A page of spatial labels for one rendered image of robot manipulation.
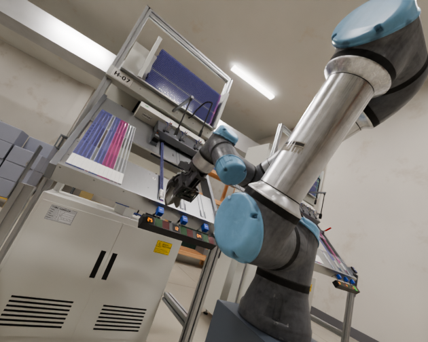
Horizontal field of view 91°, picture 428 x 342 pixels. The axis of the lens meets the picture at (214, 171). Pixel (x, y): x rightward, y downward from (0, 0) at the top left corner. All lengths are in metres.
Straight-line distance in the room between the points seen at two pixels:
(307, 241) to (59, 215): 0.96
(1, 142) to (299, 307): 4.64
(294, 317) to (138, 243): 0.86
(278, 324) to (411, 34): 0.54
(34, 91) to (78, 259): 8.72
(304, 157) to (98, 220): 0.95
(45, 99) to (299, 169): 9.31
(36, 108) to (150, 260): 8.53
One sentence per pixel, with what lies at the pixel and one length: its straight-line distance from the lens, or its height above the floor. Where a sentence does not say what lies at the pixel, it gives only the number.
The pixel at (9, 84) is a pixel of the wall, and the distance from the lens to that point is 9.82.
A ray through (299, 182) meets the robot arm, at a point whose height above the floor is 0.81.
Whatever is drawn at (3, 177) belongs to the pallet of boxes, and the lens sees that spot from 4.69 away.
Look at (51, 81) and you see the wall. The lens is 9.72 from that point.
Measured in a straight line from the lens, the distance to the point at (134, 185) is 0.87.
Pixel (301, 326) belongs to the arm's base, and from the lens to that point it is 0.51.
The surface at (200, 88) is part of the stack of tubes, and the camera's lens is 1.60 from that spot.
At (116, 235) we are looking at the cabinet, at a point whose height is 0.53.
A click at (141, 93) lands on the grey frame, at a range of 1.44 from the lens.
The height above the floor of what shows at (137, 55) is 1.63.
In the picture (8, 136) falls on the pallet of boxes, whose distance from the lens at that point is 4.76.
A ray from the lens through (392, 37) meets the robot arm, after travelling 0.48.
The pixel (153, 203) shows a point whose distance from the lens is 0.84.
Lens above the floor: 0.68
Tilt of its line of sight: 16 degrees up
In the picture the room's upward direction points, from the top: 20 degrees clockwise
